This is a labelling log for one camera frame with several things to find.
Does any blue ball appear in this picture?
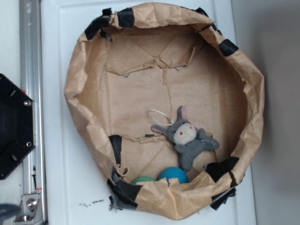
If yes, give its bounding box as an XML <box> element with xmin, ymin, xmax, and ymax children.
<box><xmin>158</xmin><ymin>167</ymin><xmax>189</xmax><ymax>184</ymax></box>

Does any green ball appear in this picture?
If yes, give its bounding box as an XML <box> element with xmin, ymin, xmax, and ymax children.
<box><xmin>131</xmin><ymin>176</ymin><xmax>156</xmax><ymax>185</ymax></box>

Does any brown paper bag bin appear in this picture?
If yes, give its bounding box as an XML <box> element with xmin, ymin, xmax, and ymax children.
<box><xmin>64</xmin><ymin>2</ymin><xmax>264</xmax><ymax>220</ymax></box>

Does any grey plush bunny toy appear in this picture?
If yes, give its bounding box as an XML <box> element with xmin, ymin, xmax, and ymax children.
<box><xmin>151</xmin><ymin>106</ymin><xmax>219</xmax><ymax>171</ymax></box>

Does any aluminium extrusion rail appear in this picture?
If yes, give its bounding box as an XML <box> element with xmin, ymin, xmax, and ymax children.
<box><xmin>19</xmin><ymin>0</ymin><xmax>48</xmax><ymax>225</ymax></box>

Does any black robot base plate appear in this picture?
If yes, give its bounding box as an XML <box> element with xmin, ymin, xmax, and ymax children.
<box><xmin>0</xmin><ymin>74</ymin><xmax>35</xmax><ymax>180</ymax></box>

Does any metal corner bracket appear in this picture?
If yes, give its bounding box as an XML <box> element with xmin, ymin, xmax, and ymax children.
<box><xmin>13</xmin><ymin>194</ymin><xmax>45</xmax><ymax>225</ymax></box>

